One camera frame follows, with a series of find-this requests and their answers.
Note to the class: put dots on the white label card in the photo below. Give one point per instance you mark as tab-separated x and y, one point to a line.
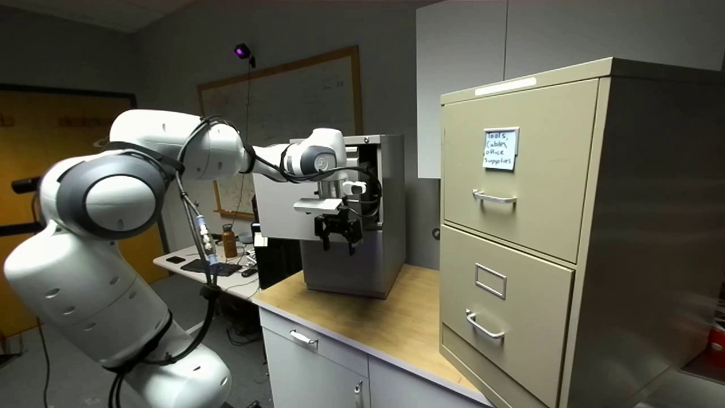
501	148

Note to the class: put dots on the beige filing drawer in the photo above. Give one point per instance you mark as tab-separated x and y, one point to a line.
503	318
539	203

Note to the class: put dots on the brown bottle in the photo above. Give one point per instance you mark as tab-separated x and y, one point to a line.
230	241

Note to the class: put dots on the beige lower filing drawer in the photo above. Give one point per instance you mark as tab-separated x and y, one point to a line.
503	318

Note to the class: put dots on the purple lit camera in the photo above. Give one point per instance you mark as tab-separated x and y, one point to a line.
245	53

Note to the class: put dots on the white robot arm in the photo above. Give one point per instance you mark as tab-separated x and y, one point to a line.
75	277

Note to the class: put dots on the small grey metal cabinet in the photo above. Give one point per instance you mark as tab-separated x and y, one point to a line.
370	273

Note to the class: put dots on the cluttered white desk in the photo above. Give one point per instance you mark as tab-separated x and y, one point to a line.
231	274

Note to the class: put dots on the large beige filing cabinet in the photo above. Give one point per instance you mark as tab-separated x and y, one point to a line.
652	247

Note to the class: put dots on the beige upper filing drawer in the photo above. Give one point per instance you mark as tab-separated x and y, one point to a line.
539	203

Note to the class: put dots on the wooden top white counter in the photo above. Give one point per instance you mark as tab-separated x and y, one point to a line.
355	351

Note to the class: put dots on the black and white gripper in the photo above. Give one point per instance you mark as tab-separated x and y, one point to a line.
336	209

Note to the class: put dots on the framed whiteboard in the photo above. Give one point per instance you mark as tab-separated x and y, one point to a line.
288	100

